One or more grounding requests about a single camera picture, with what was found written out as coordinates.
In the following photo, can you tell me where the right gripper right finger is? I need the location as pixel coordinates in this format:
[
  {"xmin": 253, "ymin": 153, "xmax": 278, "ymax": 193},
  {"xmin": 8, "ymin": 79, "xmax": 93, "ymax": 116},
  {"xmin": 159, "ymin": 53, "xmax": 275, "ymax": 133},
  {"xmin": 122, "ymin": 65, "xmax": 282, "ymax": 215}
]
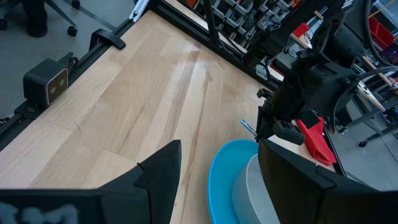
[{"xmin": 257, "ymin": 138, "xmax": 336, "ymax": 224}]

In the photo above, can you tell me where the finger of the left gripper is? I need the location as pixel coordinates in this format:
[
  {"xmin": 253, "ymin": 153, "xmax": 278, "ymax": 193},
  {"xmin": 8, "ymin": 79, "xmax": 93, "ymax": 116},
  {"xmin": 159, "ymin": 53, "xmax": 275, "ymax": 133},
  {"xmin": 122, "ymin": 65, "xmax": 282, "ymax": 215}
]
[{"xmin": 256, "ymin": 105, "xmax": 275, "ymax": 140}]

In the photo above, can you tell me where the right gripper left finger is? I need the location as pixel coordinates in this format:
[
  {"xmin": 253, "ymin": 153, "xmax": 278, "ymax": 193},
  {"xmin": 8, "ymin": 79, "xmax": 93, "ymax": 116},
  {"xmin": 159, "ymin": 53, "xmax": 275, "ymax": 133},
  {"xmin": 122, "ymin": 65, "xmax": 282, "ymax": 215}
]
[{"xmin": 98, "ymin": 139, "xmax": 183, "ymax": 224}]

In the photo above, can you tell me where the fork with blue handle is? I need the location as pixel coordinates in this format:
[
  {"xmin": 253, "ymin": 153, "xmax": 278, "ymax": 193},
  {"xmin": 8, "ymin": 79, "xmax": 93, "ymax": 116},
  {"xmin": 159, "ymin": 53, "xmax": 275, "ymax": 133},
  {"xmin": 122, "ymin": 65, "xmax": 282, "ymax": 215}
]
[{"xmin": 239, "ymin": 119, "xmax": 259, "ymax": 138}]

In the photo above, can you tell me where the grey bowl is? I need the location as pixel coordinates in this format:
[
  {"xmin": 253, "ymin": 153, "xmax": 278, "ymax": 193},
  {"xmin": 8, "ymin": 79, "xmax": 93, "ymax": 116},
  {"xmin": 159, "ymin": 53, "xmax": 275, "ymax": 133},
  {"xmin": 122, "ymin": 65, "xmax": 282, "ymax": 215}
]
[{"xmin": 231, "ymin": 153, "xmax": 282, "ymax": 224}]

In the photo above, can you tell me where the red folded cloth napkin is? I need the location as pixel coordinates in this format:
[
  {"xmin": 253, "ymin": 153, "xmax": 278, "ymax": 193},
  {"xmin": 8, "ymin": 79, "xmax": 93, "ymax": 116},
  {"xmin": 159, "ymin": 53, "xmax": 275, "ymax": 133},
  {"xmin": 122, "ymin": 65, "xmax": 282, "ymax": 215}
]
[{"xmin": 296, "ymin": 116, "xmax": 338, "ymax": 166}]

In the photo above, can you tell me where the blue round plate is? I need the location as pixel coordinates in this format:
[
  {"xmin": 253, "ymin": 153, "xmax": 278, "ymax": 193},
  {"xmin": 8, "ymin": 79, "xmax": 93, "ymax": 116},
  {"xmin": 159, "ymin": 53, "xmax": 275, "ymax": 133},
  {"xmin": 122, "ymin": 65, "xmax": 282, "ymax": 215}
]
[{"xmin": 207, "ymin": 139, "xmax": 280, "ymax": 224}]

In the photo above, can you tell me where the red storage bin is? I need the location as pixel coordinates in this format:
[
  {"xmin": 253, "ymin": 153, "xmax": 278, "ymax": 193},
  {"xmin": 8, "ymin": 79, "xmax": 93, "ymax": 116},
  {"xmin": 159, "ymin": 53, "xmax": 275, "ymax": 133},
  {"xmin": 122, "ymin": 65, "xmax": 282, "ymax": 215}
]
[{"xmin": 368, "ymin": 15, "xmax": 398, "ymax": 50}]

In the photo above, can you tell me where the grey parts bin rack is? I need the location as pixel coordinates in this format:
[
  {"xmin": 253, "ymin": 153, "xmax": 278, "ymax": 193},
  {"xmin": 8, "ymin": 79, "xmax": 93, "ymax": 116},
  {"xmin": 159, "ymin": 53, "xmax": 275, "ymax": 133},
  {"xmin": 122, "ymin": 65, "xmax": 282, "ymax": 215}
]
[{"xmin": 183, "ymin": 0, "xmax": 299, "ymax": 35}]

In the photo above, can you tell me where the office chair base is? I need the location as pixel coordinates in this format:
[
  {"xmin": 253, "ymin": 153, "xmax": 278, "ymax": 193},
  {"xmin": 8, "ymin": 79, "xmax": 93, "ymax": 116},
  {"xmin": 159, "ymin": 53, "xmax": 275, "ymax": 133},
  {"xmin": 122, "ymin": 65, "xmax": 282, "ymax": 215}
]
[{"xmin": 0, "ymin": 0, "xmax": 79, "ymax": 39}]

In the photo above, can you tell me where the black table-level camera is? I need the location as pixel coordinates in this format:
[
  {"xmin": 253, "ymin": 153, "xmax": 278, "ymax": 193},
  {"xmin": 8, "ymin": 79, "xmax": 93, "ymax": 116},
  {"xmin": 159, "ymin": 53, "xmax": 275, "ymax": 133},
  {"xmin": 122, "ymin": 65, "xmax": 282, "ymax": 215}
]
[{"xmin": 22, "ymin": 52, "xmax": 79, "ymax": 109}]

